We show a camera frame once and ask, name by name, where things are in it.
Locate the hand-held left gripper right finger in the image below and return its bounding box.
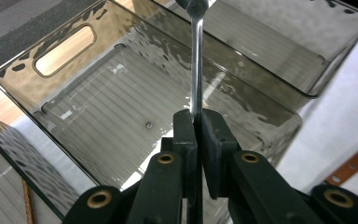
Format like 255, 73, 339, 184
200, 108, 241, 200

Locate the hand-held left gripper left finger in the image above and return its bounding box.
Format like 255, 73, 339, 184
172, 108, 200, 206

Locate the steel spoon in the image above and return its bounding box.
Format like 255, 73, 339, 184
174, 0, 212, 123

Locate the smoky transparent plastic bin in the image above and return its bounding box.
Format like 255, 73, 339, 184
155, 0, 358, 98
0, 111, 87, 220
0, 0, 303, 224

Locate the brown wooden chopstick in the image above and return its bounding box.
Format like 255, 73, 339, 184
21, 178, 34, 224

